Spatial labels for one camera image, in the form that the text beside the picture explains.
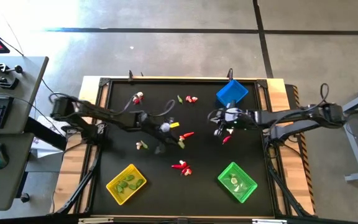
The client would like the yellow plastic basket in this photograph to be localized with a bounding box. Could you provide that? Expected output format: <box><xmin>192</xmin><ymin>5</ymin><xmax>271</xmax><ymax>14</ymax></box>
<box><xmin>105</xmin><ymin>163</ymin><xmax>148</xmax><ymax>206</ymax></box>

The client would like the grey office desk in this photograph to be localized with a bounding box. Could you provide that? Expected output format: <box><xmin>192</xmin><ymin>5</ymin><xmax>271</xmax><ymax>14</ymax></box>
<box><xmin>0</xmin><ymin>133</ymin><xmax>35</xmax><ymax>212</ymax></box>
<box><xmin>0</xmin><ymin>55</ymin><xmax>50</xmax><ymax>135</ymax></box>

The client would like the black silver desk clamp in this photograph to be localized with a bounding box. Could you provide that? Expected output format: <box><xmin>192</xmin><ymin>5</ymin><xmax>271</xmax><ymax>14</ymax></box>
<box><xmin>0</xmin><ymin>62</ymin><xmax>24</xmax><ymax>75</ymax></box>
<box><xmin>0</xmin><ymin>73</ymin><xmax>21</xmax><ymax>90</ymax></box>

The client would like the white paper sheet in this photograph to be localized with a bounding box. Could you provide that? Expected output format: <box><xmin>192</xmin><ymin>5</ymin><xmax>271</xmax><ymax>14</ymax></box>
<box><xmin>30</xmin><ymin>115</ymin><xmax>71</xmax><ymax>159</ymax></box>

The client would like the black diagonal frame strut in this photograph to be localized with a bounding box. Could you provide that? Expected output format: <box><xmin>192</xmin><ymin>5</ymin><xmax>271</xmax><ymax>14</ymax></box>
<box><xmin>265</xmin><ymin>155</ymin><xmax>306</xmax><ymax>218</ymax></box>
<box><xmin>54</xmin><ymin>146</ymin><xmax>103</xmax><ymax>216</ymax></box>

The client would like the silver metal bracket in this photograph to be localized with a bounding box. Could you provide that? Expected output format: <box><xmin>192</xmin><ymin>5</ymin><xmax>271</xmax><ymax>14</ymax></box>
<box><xmin>78</xmin><ymin>217</ymin><xmax>114</xmax><ymax>224</ymax></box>
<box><xmin>252</xmin><ymin>218</ymin><xmax>288</xmax><ymax>224</ymax></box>

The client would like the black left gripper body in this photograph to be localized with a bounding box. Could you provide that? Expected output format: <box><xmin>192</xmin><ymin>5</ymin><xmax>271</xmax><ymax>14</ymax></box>
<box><xmin>143</xmin><ymin>111</ymin><xmax>182</xmax><ymax>142</ymax></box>

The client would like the green plastic basket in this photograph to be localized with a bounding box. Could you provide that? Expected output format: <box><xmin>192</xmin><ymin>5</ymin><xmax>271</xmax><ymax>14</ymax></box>
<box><xmin>217</xmin><ymin>161</ymin><xmax>259</xmax><ymax>204</ymax></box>

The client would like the blue plastic basket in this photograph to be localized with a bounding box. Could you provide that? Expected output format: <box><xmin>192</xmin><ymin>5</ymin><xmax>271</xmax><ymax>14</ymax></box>
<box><xmin>215</xmin><ymin>78</ymin><xmax>250</xmax><ymax>108</ymax></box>

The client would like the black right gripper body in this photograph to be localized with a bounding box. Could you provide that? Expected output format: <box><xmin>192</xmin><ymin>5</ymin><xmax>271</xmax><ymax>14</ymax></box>
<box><xmin>209</xmin><ymin>106</ymin><xmax>257</xmax><ymax>131</ymax></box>

